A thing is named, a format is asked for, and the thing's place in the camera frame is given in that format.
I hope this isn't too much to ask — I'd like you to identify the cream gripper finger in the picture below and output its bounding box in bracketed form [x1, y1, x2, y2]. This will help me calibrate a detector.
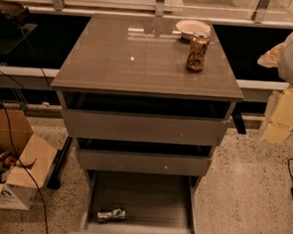
[257, 43, 284, 68]
[257, 88, 293, 149]

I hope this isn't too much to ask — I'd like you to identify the silver redbull can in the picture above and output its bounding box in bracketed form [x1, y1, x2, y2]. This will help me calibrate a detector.
[97, 208, 126, 222]

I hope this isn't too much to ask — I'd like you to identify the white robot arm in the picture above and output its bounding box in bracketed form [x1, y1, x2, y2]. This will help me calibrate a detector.
[257, 32, 293, 149]

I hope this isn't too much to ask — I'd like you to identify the gold soda can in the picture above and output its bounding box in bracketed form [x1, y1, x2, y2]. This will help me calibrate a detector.
[187, 32, 210, 71]

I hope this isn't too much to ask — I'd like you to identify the grey drawer cabinet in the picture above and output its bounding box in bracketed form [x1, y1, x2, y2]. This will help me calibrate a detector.
[41, 10, 249, 234]

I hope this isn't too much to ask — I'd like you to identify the grey open bottom drawer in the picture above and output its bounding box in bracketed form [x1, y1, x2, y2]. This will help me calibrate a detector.
[71, 171, 196, 234]

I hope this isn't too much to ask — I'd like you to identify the grey top drawer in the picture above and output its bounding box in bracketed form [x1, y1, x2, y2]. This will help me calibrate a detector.
[62, 109, 227, 146]

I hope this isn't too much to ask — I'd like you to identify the grey middle drawer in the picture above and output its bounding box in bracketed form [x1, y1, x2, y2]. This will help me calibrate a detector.
[75, 149, 212, 176]

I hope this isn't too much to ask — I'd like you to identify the white bowl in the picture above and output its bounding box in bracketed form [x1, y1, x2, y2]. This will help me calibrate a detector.
[176, 19, 211, 40]

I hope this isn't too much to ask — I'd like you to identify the open cardboard box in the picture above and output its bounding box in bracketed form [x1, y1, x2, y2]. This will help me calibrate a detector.
[0, 109, 57, 210]

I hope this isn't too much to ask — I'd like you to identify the black cable on floor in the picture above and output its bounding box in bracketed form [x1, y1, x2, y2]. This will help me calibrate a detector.
[0, 63, 61, 234]

